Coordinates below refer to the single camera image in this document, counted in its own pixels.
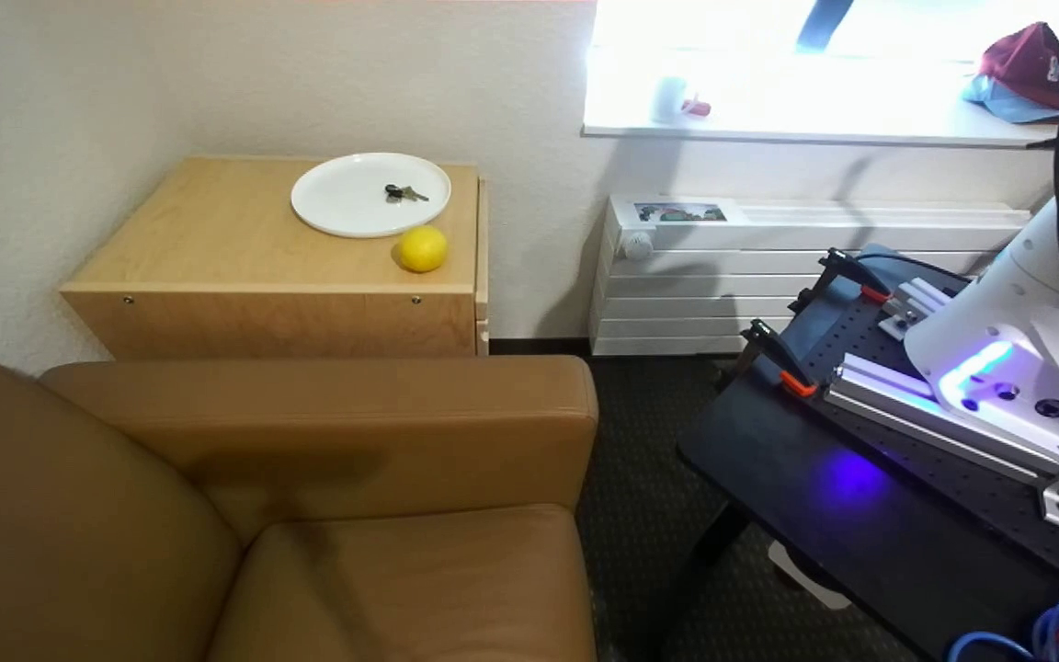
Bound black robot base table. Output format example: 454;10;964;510
675;253;1059;662

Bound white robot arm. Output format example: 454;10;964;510
905;203;1059;455

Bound yellow lemon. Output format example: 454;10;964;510
392;225;447;275

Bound small dark keys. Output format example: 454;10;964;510
383;183;429;203

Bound white round plate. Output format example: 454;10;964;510
289;151;453;240

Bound orange black left clamp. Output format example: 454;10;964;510
744;322;818;401

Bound orange black clamp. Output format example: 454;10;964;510
744;322;818;401
818;246;891;308

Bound small red object on sill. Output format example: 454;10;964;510
681;100;712;123

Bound white window sill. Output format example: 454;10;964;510
581;0;1059;149

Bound light wooden side table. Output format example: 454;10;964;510
59;157;490;358

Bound orange black right clamp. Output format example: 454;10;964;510
818;246;891;308

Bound tan leather armchair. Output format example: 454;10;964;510
0;358;597;662

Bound maroon baseball cap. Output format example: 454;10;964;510
964;21;1059;126

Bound white wall radiator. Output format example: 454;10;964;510
588;198;1029;358

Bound aluminium rail with bracket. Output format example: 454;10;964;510
822;341;1059;526

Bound blue coiled cable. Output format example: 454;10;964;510
943;590;1059;662

